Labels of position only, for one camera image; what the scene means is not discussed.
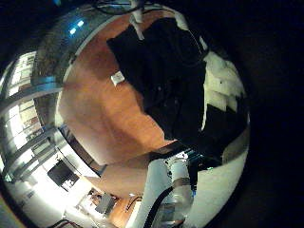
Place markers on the black monitor screen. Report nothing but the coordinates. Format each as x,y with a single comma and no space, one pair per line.
61,173

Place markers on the grey box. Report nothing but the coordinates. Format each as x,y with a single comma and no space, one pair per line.
105,203

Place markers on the blue ceiling light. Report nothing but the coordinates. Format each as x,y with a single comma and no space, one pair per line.
76,27

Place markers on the large framed window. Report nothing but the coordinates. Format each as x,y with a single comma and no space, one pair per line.
19,126

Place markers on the black piece of clothing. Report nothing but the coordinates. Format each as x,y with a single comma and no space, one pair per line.
171,79

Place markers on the white label tag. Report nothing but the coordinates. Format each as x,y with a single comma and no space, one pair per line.
117,78

